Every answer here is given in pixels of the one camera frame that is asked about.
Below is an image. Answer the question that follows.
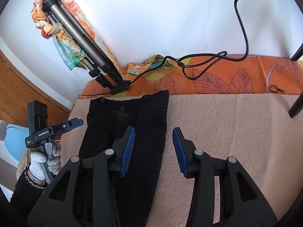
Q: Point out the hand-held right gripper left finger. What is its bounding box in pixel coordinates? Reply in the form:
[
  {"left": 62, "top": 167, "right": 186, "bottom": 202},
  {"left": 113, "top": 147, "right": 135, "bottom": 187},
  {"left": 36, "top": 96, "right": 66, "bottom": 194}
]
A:
[{"left": 27, "top": 126, "right": 136, "bottom": 227}]

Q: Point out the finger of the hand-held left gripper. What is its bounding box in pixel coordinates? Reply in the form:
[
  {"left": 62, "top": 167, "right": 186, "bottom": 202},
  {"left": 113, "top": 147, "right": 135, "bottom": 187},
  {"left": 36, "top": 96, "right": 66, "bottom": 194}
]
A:
[{"left": 52, "top": 118, "right": 84, "bottom": 133}]

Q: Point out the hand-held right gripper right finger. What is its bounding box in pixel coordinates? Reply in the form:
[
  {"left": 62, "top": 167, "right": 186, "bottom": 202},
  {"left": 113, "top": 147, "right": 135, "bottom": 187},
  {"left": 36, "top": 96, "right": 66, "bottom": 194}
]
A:
[{"left": 172, "top": 127, "right": 278, "bottom": 227}]

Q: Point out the black t-shirt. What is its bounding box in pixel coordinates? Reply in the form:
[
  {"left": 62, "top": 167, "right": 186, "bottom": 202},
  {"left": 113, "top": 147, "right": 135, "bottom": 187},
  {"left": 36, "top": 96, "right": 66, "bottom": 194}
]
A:
[{"left": 78, "top": 90, "right": 169, "bottom": 227}]

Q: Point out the person's left forearm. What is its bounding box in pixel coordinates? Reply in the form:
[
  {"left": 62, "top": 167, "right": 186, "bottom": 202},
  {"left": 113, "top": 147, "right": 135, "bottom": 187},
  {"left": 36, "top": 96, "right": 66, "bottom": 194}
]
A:
[{"left": 9, "top": 168, "right": 49, "bottom": 204}]

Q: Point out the person's left hand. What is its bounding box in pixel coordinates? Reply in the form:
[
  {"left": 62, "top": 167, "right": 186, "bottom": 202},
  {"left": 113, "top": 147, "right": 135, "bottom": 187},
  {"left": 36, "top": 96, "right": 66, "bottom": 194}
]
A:
[{"left": 27, "top": 145, "right": 62, "bottom": 182}]

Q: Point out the blue chair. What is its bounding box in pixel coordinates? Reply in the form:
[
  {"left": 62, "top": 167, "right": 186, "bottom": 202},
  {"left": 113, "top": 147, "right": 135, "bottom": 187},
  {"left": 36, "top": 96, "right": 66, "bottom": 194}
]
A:
[{"left": 0, "top": 123, "right": 29, "bottom": 168}]

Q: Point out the beige blanket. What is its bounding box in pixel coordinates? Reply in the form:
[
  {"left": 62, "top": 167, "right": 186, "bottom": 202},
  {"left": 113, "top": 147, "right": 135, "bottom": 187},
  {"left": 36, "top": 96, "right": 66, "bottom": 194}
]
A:
[{"left": 71, "top": 94, "right": 303, "bottom": 225}]

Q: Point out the colourful floral scarf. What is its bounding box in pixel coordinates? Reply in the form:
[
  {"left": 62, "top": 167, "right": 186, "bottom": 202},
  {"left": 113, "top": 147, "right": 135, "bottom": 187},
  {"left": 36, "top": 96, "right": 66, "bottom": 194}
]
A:
[{"left": 30, "top": 0, "right": 176, "bottom": 82}]

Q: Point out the orange floral bed sheet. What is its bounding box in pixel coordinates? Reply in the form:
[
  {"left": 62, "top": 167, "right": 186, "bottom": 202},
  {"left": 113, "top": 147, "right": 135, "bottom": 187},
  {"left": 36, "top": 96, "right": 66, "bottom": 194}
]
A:
[{"left": 82, "top": 54, "right": 303, "bottom": 98}]

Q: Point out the folded grey tripod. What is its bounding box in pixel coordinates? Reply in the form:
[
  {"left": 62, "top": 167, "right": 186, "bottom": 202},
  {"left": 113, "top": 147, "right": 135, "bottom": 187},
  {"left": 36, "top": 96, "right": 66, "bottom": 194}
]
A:
[{"left": 41, "top": 0, "right": 130, "bottom": 88}]

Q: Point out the beaded bracelet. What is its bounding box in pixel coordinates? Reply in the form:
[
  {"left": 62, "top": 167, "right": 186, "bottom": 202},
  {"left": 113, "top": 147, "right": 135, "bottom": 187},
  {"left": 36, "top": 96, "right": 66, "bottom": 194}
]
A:
[{"left": 24, "top": 168, "right": 49, "bottom": 188}]

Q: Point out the black cable with controller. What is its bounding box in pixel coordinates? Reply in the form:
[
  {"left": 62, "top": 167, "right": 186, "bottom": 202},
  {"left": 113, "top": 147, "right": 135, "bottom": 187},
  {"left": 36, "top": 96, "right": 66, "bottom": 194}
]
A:
[{"left": 78, "top": 0, "right": 282, "bottom": 99}]

